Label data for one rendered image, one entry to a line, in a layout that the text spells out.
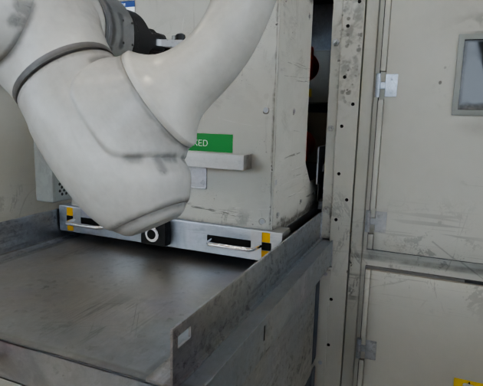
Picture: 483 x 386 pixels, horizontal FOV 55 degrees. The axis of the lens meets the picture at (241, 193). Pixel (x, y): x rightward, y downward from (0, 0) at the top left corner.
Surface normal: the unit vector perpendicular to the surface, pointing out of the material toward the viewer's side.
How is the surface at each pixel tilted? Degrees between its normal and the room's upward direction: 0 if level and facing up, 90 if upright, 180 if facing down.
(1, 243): 90
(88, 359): 0
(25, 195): 90
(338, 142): 90
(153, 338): 0
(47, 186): 90
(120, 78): 64
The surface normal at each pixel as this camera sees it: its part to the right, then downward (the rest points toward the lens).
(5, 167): 0.76, 0.13
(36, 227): 0.92, 0.09
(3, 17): 0.64, 0.34
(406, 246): -0.39, 0.15
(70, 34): 0.57, -0.32
